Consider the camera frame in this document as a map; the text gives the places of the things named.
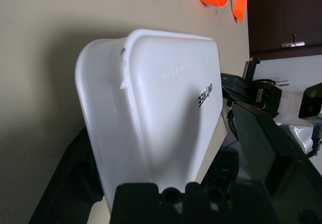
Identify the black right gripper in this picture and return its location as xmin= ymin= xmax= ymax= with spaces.
xmin=220 ymin=57 xmax=282 ymax=116

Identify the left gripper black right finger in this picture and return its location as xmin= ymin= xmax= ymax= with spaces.
xmin=230 ymin=100 xmax=322 ymax=224

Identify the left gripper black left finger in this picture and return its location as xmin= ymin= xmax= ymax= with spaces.
xmin=30 ymin=127 xmax=113 ymax=224

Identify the small silver metal bar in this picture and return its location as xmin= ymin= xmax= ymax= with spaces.
xmin=281 ymin=33 xmax=305 ymax=48

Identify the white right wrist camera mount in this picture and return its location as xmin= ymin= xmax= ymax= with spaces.
xmin=275 ymin=82 xmax=322 ymax=130

